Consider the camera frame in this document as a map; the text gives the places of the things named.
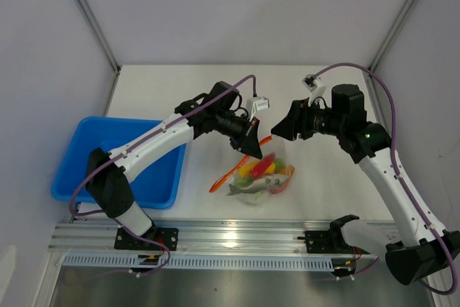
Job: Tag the blue plastic tray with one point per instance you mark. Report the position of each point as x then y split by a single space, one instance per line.
155 188

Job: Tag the right frame post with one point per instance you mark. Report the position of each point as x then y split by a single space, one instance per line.
402 16

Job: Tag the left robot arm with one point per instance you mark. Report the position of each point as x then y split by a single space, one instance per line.
110 174

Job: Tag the yellow toy mango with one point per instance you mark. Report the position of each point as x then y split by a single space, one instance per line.
246 170

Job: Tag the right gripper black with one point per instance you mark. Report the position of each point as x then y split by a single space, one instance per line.
297 121

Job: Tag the slotted cable duct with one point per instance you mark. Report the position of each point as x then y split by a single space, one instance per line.
216 262

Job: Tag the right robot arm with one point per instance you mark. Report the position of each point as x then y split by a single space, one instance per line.
425 245

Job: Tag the frame post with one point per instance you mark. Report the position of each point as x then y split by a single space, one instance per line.
402 16
98 34

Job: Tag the clear zip top bag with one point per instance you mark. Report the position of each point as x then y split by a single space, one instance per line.
270 144

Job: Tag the grey toy fish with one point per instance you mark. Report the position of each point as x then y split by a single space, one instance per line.
265 183

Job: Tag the aluminium mounting rail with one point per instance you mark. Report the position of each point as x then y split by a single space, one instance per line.
195 237

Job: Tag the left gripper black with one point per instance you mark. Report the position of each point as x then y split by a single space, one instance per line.
250 146

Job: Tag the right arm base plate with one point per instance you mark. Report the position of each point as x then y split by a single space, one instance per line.
327 242

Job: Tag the left frame post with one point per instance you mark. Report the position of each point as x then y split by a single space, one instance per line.
98 34

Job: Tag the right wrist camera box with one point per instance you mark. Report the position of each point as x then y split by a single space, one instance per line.
316 87

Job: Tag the red orange toy mango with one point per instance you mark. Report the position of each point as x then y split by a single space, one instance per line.
287 173

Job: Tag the green toy grapes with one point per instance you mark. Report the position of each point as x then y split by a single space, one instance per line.
242 182

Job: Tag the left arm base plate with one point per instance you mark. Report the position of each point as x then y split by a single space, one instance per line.
165 236

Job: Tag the white green toy cabbage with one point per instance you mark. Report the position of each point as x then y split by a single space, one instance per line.
254 199

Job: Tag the red toy chili pepper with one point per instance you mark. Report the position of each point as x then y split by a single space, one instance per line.
266 166

